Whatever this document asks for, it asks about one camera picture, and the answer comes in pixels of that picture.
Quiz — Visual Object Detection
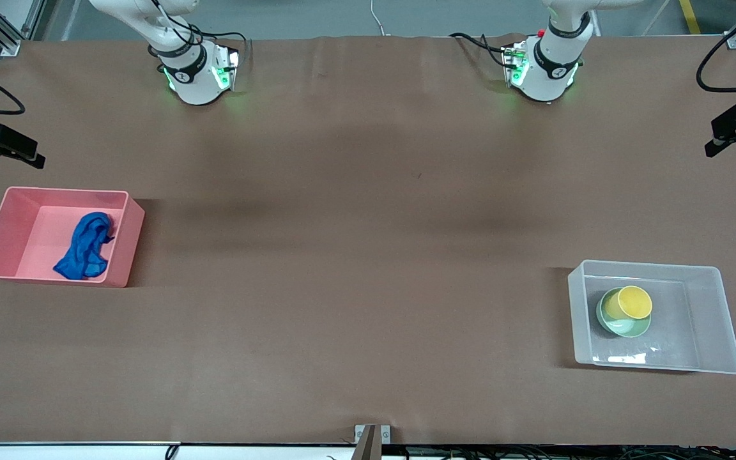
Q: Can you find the blue cloth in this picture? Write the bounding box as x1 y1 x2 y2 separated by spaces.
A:
53 212 116 280

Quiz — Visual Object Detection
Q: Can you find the yellow plastic cup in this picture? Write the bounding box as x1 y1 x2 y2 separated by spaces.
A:
602 286 654 320

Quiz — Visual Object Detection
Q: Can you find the mint green bowl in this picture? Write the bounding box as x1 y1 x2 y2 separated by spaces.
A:
595 287 653 338

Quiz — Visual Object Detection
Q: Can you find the clear plastic storage box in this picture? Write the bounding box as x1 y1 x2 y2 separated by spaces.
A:
567 259 736 375

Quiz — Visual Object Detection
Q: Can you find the pink plastic bin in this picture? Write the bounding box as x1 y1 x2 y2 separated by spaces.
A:
0 187 146 288

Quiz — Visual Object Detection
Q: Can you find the brown table cover sheet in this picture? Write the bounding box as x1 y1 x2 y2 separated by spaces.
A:
0 35 736 445

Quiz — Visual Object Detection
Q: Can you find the black right base cable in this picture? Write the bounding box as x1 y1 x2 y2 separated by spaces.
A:
189 31 252 47

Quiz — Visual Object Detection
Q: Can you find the black base cable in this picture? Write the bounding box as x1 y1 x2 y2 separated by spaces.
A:
189 31 252 47
449 32 510 68

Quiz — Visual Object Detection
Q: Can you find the black left base cable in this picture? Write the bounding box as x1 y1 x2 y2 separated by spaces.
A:
449 32 510 68

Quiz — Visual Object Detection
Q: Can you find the metal table edge bracket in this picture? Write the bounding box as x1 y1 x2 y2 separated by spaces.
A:
354 424 392 460

